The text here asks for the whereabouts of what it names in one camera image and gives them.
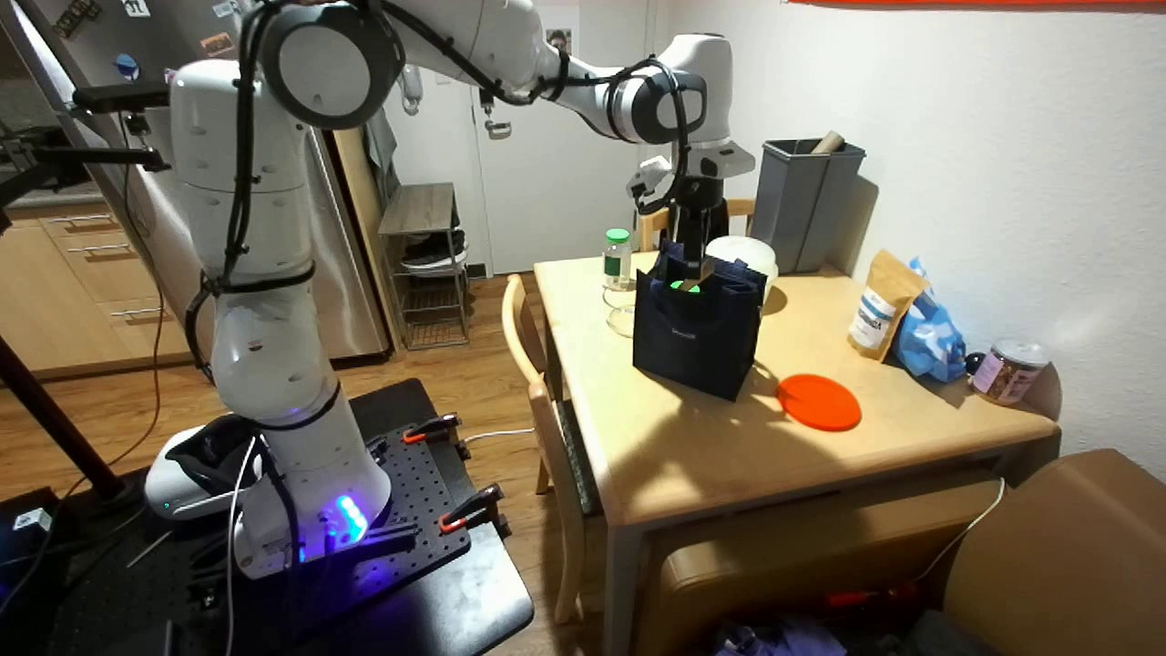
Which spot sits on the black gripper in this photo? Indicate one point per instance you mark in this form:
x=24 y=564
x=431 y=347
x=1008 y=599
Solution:
x=697 y=204

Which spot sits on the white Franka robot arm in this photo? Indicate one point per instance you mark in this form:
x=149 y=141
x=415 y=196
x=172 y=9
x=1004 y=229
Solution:
x=258 y=365

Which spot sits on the navy blue tote bag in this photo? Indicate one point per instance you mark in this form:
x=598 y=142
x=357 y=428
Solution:
x=697 y=334

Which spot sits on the blue plastic bag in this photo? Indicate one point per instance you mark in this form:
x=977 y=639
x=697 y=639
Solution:
x=935 y=339

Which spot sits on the white round bowl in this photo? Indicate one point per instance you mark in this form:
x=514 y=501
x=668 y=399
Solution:
x=749 y=254

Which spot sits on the green-capped clear bottle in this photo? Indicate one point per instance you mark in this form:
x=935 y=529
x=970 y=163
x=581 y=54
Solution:
x=615 y=255

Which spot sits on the tall grey bin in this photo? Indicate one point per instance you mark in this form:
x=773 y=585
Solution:
x=802 y=201

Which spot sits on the brown paper pouch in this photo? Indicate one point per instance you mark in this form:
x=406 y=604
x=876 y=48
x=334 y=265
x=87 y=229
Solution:
x=880 y=304

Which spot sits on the wooden slat-back chair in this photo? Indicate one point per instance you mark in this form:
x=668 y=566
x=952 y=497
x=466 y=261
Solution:
x=524 y=339

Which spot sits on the orange round lid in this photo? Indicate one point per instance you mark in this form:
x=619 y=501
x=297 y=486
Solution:
x=821 y=404

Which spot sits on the small wooden shelf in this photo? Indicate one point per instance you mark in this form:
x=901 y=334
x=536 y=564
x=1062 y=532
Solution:
x=425 y=255

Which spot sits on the orange black clamp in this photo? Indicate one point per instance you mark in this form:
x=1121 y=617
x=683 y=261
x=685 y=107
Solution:
x=476 y=504
x=431 y=428

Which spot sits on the pink jar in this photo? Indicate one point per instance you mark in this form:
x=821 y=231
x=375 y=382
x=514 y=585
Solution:
x=1010 y=368

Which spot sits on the stainless steel refrigerator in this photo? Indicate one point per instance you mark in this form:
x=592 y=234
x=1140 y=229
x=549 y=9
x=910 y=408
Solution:
x=348 y=241

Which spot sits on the dark grey garment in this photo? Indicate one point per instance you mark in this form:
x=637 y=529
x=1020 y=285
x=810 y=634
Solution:
x=734 y=639

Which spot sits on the blue purple cloth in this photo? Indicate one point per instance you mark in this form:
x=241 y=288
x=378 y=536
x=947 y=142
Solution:
x=802 y=639

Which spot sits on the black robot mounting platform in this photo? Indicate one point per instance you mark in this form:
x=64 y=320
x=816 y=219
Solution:
x=450 y=596

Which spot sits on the white black floor device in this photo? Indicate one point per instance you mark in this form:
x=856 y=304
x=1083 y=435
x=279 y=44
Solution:
x=194 y=475

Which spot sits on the wooden cabinet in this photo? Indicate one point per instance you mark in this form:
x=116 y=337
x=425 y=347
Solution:
x=72 y=293

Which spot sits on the small white box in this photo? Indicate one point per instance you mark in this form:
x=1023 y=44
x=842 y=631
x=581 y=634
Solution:
x=35 y=520

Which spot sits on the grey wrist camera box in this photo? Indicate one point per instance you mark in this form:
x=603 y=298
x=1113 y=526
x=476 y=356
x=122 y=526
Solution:
x=649 y=185

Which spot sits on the white wall intercom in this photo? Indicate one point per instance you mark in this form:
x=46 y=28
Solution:
x=409 y=83

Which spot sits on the black camera tripod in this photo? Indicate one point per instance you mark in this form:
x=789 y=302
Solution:
x=55 y=419

